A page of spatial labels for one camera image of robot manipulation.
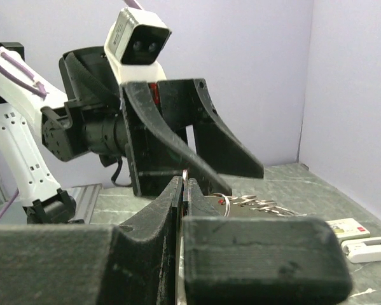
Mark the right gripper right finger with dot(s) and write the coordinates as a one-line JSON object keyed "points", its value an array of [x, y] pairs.
{"points": [[259, 260]]}

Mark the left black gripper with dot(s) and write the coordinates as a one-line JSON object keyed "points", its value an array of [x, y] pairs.
{"points": [[145, 125]]}

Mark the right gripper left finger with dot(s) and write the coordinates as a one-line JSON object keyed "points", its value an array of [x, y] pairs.
{"points": [[134, 263]]}

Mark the metal disc with keyrings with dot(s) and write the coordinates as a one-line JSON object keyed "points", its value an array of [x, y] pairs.
{"points": [[253, 203]]}

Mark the key with red tag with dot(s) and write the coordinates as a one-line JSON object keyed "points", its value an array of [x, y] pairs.
{"points": [[155, 93]]}

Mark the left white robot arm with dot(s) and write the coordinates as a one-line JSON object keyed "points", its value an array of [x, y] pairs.
{"points": [[29, 108]]}

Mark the white staple box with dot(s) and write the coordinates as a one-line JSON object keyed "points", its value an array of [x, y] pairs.
{"points": [[348, 229]]}

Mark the white stapler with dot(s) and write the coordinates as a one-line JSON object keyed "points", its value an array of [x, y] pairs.
{"points": [[362, 250]]}

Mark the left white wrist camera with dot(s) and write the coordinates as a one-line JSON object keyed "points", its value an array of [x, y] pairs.
{"points": [[133, 45]]}

